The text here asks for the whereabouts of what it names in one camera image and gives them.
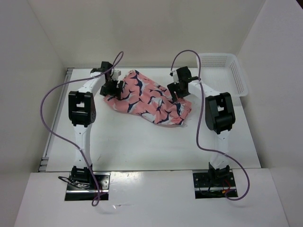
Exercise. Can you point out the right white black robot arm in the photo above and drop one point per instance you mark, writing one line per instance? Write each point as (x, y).
(219, 117)

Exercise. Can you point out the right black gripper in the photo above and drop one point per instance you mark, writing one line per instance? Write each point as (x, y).
(173, 87)

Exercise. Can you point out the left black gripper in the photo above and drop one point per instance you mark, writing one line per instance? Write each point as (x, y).
(115, 91)

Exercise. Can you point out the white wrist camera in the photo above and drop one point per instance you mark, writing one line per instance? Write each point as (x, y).
(174, 74)
(115, 75)

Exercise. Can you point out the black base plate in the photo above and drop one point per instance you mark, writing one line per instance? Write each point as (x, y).
(205, 188)
(82, 191)

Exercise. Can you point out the pink shark print shorts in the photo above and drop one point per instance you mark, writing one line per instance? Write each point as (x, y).
(146, 98)

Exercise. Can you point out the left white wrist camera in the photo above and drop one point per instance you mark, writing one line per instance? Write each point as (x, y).
(115, 75)

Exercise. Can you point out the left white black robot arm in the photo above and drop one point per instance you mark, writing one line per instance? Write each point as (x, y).
(82, 114)

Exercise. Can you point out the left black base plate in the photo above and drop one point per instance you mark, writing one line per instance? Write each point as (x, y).
(82, 191)

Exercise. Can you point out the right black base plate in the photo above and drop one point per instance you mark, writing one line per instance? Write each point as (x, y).
(205, 188)

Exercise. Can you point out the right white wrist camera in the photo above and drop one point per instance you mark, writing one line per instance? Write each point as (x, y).
(174, 74)

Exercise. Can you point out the white plastic mesh basket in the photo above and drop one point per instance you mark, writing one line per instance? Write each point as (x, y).
(222, 72)

